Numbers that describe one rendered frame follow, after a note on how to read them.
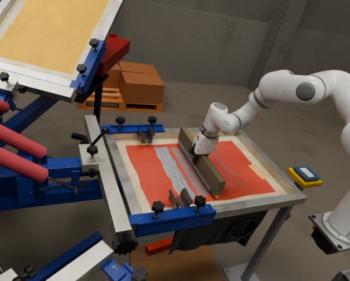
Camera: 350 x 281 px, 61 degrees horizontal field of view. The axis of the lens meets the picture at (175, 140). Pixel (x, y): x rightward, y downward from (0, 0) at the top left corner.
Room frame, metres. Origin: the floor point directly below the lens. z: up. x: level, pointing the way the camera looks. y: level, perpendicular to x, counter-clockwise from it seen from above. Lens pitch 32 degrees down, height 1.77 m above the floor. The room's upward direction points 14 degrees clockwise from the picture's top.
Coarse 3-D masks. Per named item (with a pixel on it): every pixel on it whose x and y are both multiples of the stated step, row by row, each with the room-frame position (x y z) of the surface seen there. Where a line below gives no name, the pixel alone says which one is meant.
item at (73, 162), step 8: (48, 160) 0.81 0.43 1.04; (56, 160) 0.82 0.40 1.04; (64, 160) 0.83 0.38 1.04; (72, 160) 0.85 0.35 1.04; (48, 168) 0.77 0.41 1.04; (56, 168) 0.78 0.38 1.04; (64, 168) 0.79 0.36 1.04; (72, 168) 0.81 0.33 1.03; (80, 168) 0.82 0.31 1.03; (56, 176) 0.78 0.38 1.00; (64, 176) 0.79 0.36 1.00; (80, 176) 0.82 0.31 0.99
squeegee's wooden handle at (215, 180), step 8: (184, 128) 1.27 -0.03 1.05; (184, 136) 1.22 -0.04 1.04; (192, 136) 1.21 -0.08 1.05; (184, 144) 1.21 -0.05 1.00; (200, 160) 1.07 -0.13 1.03; (208, 160) 1.05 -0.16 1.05; (200, 168) 1.05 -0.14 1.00; (208, 168) 1.00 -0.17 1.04; (208, 176) 0.99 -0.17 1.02; (216, 176) 0.95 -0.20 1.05; (216, 184) 0.94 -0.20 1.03; (224, 184) 0.93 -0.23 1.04; (216, 192) 0.92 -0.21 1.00
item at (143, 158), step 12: (168, 144) 1.24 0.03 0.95; (228, 144) 1.39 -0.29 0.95; (132, 156) 1.08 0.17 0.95; (144, 156) 1.10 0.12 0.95; (156, 156) 1.12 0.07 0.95; (180, 156) 1.17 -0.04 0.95; (228, 156) 1.27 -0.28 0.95; (240, 156) 1.30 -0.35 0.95; (144, 168) 1.01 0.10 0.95; (156, 168) 1.03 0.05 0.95; (180, 168) 1.07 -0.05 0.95; (192, 168) 1.10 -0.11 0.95
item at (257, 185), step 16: (144, 176) 0.96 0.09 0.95; (160, 176) 0.99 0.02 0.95; (192, 176) 1.04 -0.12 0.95; (256, 176) 1.16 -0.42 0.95; (144, 192) 0.87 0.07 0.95; (160, 192) 0.89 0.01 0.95; (176, 192) 0.91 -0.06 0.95; (208, 192) 0.96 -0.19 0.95; (224, 192) 0.99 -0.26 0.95; (240, 192) 1.01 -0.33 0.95; (256, 192) 1.04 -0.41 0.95
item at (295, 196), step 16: (176, 128) 1.35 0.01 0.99; (192, 128) 1.40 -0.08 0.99; (112, 144) 1.07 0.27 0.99; (112, 160) 0.98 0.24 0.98; (272, 176) 1.19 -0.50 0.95; (128, 192) 0.81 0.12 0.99; (288, 192) 1.09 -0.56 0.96; (128, 208) 0.74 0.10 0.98; (224, 208) 0.85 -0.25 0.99; (240, 208) 0.87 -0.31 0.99; (256, 208) 0.91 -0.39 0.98; (272, 208) 0.96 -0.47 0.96
